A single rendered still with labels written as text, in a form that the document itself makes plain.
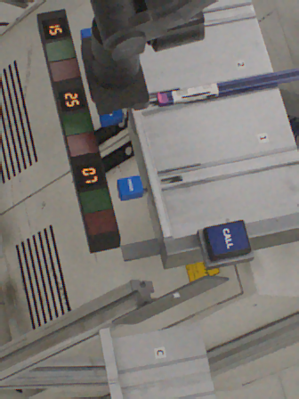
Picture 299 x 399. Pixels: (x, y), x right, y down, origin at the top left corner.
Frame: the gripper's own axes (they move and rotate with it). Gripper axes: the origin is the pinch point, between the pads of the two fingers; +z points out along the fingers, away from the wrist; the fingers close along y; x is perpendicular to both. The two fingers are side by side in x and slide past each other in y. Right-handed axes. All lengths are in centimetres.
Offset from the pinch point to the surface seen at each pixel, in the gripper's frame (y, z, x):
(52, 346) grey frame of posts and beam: -25.4, 19.0, 13.8
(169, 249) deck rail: -21.0, 0.0, -2.5
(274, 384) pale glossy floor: -20, 134, -38
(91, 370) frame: -24, 47, 8
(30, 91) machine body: 32, 57, 8
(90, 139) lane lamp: -3.6, 2.2, 3.8
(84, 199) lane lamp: -11.7, 2.1, 6.2
